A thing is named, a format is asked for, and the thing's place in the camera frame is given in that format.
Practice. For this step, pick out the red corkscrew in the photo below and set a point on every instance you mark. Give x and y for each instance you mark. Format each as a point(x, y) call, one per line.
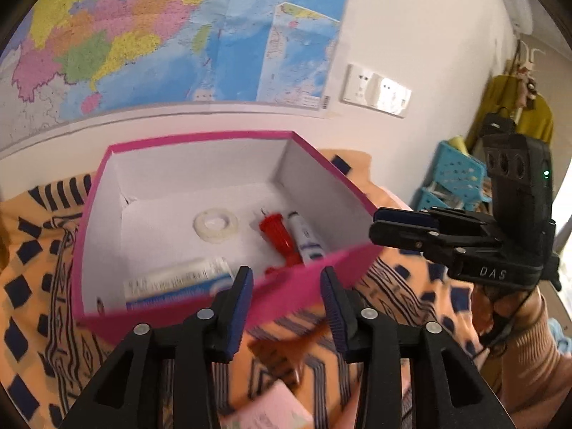
point(275, 230)

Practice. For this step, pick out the white wall socket plate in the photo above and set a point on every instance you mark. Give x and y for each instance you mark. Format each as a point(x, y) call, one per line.
point(386, 94)
point(359, 85)
point(403, 102)

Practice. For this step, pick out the pink cardboard box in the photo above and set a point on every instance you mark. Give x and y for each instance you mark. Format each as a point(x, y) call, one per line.
point(286, 295)

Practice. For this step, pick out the wooden coat rack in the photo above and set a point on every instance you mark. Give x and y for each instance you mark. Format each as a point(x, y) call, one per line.
point(521, 60)

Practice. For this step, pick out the pink aloe print tube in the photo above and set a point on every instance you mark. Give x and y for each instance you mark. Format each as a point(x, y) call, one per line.
point(277, 406)

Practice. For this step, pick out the black bag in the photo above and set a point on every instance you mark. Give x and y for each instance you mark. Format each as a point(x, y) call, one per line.
point(494, 121)

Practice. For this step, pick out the clear tape roll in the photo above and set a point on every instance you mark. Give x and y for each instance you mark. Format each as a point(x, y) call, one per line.
point(199, 229)

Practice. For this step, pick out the pale yellow object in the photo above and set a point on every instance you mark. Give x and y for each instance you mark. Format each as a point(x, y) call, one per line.
point(458, 145)

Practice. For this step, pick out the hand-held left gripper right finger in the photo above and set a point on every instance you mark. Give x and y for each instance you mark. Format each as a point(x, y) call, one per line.
point(337, 317)

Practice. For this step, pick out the person's right forearm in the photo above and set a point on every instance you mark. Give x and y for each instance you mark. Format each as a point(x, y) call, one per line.
point(536, 366)

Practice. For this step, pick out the white teal medicine box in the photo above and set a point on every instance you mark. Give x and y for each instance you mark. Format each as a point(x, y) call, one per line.
point(178, 283)

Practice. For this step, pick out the yellow garment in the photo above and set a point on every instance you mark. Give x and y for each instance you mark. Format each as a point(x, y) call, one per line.
point(496, 98)

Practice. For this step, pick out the blue perforated plastic rack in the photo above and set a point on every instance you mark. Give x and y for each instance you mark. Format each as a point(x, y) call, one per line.
point(456, 174)

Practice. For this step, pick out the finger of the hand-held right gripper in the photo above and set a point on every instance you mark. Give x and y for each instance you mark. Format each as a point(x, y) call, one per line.
point(406, 216)
point(402, 234)

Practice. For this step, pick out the colourful wall map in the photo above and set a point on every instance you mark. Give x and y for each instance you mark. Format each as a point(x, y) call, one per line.
point(134, 31)

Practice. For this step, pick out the orange patterned blanket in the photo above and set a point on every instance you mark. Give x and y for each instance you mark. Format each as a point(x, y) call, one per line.
point(40, 366)

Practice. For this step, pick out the small white bottle black cap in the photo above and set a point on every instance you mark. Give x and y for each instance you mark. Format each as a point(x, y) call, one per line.
point(306, 241)

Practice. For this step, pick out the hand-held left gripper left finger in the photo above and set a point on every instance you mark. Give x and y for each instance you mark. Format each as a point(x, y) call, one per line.
point(237, 321)

